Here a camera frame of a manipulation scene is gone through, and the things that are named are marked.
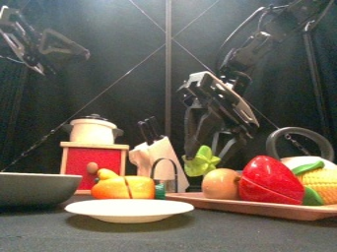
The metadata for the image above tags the vertical metal frame pole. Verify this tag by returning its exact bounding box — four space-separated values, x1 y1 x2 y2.
164 0 172 139

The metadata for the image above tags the yellow toy bell pepper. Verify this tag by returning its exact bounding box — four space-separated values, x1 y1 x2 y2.
89 167 167 201

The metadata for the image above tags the wooden tray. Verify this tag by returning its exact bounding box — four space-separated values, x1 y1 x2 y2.
164 191 337 221

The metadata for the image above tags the dark frame post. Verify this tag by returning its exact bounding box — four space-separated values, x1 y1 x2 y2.
300 19 331 139

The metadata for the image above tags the red toy bell pepper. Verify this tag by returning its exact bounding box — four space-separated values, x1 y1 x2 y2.
237 155 306 206

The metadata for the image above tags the white toy cooking pot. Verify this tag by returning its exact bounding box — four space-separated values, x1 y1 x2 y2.
60 113 125 146

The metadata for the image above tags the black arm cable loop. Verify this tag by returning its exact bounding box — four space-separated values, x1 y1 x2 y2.
215 5 269 68

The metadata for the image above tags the yellow toy corn cob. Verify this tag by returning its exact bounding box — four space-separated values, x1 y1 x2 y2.
291 159 337 207

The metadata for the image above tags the wire handled glass jar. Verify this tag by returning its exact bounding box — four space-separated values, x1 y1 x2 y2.
149 157 180 194

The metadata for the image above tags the white knife block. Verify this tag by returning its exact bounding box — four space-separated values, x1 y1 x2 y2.
126 135 191 194

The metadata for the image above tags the green toy starfruit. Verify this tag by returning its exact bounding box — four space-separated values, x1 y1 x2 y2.
181 145 221 178

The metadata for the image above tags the red wooden drawer box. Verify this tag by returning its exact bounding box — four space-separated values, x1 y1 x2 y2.
58 141 130 195

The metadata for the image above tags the brown toy onion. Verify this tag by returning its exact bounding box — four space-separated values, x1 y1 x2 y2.
200 167 241 201

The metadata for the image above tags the black knife handle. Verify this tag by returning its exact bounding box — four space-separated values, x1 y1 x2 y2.
136 120 154 146
145 115 167 141

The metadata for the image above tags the grey bowl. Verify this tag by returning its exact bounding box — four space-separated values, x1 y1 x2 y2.
0 171 84 209

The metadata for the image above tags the small white plate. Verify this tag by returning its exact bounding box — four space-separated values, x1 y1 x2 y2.
62 198 196 224

